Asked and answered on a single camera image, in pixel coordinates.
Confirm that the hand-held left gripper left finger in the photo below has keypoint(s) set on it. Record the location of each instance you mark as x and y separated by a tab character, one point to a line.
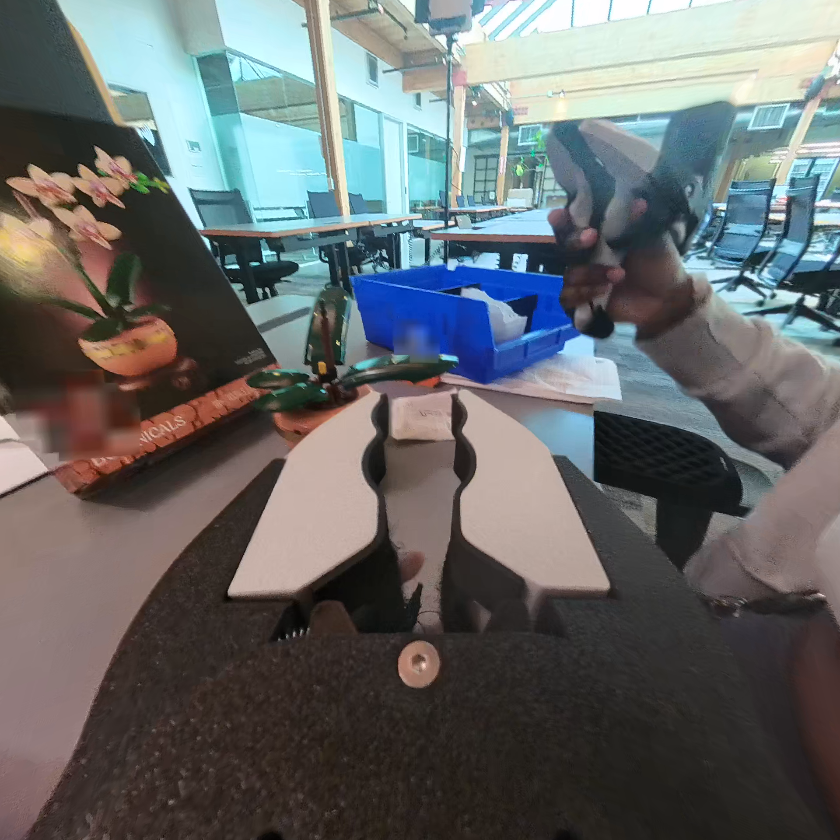
315	512

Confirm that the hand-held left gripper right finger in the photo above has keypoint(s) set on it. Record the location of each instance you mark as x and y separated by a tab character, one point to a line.
525	512

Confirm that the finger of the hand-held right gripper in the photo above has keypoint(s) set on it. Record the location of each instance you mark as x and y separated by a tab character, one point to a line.
620	164
565	174

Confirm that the toy brick potted plant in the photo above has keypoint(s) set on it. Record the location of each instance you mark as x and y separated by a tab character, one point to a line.
289	397

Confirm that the blue plastic bin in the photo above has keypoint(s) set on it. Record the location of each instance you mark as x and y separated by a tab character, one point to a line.
512	358

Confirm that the person's right forearm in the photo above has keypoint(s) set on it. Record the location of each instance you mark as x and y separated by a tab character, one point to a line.
741	367

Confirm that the grey desk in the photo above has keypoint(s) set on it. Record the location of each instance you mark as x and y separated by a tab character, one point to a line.
98	558

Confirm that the person's right hand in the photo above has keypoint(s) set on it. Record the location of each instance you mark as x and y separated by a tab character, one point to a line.
649	289

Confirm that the hanging green plant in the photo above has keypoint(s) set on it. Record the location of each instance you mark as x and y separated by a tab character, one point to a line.
525	164

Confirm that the black office chair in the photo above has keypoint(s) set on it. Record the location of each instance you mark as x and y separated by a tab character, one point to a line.
328	203
800	223
223	210
748	216

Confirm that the wooden office table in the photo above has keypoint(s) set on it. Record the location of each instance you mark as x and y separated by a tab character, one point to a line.
295	226
499	229

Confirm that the white paper sheet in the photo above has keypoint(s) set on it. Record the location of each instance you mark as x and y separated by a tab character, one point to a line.
577	380

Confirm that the black mesh chair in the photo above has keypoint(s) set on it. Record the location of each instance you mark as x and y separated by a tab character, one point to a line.
656	453

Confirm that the white plastic bag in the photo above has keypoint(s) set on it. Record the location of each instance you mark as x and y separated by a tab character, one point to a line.
499	318

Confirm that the studio light on stand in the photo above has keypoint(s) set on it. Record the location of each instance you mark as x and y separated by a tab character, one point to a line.
449	13

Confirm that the person's light sweatshirt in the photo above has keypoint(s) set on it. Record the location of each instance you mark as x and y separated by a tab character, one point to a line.
787	525

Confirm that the black orchid picture box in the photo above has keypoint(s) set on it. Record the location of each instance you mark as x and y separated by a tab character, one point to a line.
164	262

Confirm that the white paper booklet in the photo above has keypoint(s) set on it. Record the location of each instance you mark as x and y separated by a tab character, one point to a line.
16	459

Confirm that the person's dark pants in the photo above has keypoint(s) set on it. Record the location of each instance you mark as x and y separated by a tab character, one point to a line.
774	689

